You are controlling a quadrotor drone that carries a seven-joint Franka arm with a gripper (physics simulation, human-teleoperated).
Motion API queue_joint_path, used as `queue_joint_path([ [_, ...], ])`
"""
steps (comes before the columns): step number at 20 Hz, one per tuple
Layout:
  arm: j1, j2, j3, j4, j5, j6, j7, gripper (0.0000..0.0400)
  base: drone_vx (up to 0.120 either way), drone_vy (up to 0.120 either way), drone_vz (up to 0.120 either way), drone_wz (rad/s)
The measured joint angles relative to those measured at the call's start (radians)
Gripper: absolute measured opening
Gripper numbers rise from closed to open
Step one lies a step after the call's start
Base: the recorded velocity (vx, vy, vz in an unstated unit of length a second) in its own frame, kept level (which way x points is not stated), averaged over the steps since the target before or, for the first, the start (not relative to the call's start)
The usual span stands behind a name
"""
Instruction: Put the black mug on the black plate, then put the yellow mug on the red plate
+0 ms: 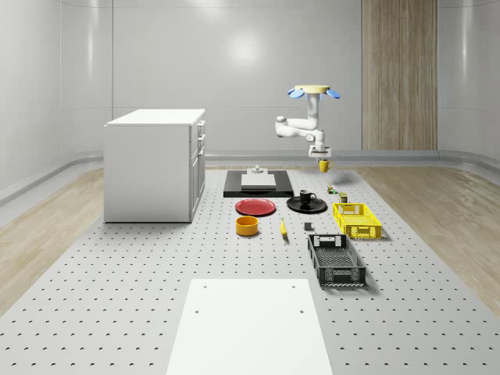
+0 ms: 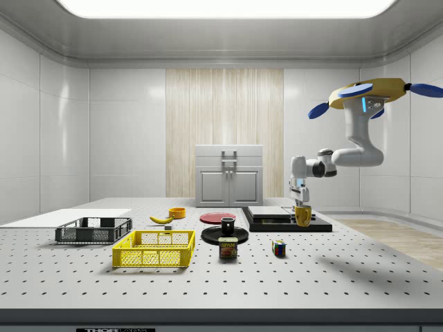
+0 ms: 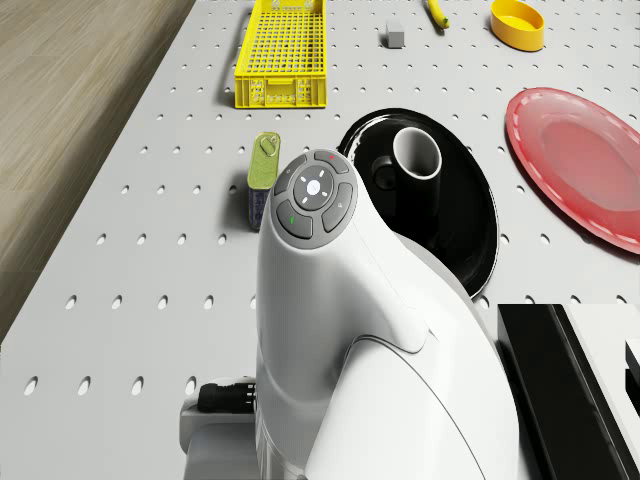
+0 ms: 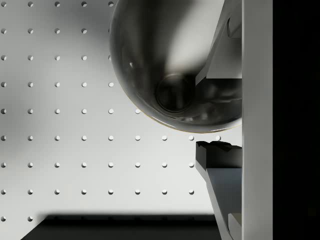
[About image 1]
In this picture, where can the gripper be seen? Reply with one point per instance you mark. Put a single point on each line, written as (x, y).
(320, 150)

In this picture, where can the yellow mug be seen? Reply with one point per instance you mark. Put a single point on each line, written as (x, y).
(323, 166)

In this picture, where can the black mug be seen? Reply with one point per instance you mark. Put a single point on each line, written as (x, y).
(305, 197)

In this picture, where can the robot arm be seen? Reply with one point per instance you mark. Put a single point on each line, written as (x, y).
(301, 124)

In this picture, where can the puzzle cube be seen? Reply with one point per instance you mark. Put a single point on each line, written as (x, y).
(332, 190)

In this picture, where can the flat-sided can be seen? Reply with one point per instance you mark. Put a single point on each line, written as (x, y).
(343, 198)

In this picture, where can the black plate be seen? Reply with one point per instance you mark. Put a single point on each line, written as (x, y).
(308, 209)

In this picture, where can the drone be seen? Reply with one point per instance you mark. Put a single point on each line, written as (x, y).
(311, 89)

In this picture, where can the red plate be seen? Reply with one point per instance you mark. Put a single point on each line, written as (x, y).
(255, 207)

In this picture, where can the yellow basket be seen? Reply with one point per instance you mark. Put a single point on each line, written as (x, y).
(361, 230)

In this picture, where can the black stove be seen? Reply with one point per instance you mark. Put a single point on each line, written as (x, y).
(234, 187)

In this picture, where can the yellow bowl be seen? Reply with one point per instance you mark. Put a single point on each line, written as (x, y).
(247, 228)

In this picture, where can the dark grey basket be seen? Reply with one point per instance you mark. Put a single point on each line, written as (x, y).
(336, 259)

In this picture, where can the white cabinet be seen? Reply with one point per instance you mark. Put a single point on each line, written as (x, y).
(148, 172)

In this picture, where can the white board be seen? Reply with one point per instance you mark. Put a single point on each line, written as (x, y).
(250, 328)

